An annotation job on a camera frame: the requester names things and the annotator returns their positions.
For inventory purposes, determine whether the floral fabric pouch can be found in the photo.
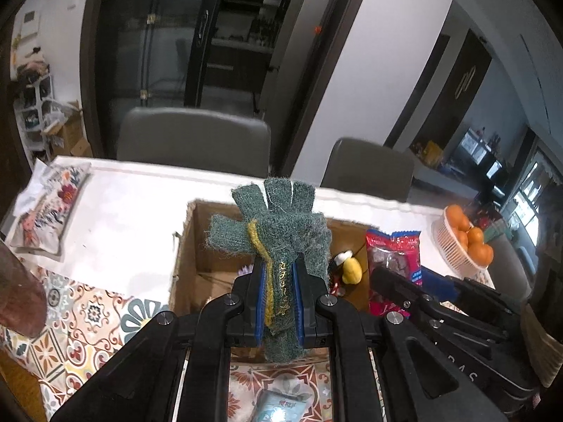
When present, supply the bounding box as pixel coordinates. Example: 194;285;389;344
5;160;92;256

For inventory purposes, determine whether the small brown cardboard box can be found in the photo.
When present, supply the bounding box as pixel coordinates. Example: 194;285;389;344
42;100;94;159

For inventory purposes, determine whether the pile of oranges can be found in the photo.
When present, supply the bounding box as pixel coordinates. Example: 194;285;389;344
445;204;494;267

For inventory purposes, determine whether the grey dining chair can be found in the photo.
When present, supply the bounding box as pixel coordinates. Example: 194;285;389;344
320;137;415;204
116;106;272;177
484;229;534;293

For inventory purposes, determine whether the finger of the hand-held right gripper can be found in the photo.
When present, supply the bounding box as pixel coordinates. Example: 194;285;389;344
371;266;494;361
421;267;526;344

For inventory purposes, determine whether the white fruit basket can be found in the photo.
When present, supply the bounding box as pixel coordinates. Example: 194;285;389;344
432;206;491;271

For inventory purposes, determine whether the white shoe rack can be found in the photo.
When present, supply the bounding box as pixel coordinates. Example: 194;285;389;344
12;72;60;165

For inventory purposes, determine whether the green scouring pad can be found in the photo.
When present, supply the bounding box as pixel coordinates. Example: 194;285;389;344
204;177;333;365

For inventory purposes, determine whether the yellow bag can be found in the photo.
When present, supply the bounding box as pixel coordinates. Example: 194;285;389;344
423;141;446;168

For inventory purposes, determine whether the mouse plush toy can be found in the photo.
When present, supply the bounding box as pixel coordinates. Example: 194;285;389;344
329;249;364;296

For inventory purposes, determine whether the glass vase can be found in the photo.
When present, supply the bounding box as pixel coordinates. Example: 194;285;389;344
0;241;47;339

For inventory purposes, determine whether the patterned tile table runner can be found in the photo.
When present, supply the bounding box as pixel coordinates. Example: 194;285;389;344
0;266;379;422

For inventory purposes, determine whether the red snack packet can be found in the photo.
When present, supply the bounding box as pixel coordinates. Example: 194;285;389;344
365;229;424;321

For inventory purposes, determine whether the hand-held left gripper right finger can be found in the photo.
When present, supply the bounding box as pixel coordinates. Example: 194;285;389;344
295;257;507;422

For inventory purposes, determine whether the dark wooden double door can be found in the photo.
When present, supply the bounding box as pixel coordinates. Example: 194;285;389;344
412;28;492;150

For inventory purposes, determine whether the dark glass sliding door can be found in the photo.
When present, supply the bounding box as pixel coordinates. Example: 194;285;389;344
83;0;377;168

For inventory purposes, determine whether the blue white tissue pack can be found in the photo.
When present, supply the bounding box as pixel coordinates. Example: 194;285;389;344
252;386;312;422

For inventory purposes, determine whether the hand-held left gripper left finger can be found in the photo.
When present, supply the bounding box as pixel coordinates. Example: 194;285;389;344
52;263;265;422

